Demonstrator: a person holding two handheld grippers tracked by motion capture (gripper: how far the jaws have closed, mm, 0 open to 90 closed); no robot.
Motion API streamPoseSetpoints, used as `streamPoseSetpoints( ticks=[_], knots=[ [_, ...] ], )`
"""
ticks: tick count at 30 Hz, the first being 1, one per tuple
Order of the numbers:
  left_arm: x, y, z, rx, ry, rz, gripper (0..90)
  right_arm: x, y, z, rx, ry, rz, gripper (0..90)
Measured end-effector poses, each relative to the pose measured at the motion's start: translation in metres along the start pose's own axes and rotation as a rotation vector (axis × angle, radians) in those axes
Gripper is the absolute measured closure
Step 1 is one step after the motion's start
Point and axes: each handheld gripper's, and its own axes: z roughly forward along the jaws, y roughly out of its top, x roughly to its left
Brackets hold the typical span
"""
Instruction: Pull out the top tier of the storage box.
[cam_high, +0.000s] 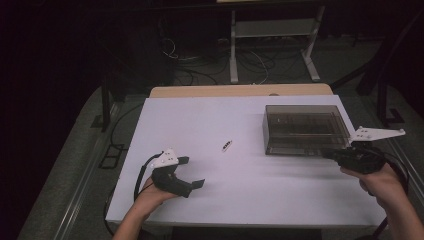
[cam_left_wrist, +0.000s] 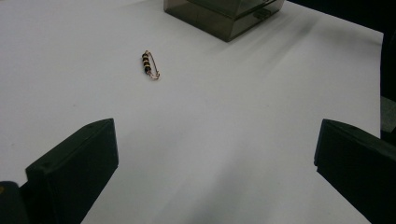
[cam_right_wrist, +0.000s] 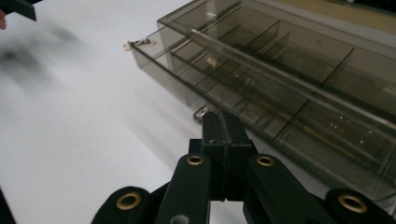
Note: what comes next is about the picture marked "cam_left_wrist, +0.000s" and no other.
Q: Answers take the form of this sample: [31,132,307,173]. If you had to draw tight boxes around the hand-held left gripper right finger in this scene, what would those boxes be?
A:
[313,118,396,224]

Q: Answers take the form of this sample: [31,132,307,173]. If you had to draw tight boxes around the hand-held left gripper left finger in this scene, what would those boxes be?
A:
[25,118,120,224]

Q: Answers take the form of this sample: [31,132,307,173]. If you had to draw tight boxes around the beaded gold safety pin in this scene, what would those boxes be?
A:
[141,49,162,80]

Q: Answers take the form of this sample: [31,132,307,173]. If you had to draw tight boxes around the smoky clear drawer box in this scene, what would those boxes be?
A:
[163,0,286,43]

